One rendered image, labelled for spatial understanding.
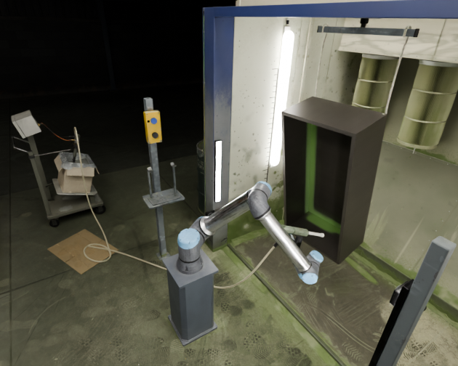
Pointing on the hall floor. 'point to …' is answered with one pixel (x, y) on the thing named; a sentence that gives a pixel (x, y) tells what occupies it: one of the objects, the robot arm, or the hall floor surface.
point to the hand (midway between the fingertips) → (286, 231)
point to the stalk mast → (156, 186)
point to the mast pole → (416, 299)
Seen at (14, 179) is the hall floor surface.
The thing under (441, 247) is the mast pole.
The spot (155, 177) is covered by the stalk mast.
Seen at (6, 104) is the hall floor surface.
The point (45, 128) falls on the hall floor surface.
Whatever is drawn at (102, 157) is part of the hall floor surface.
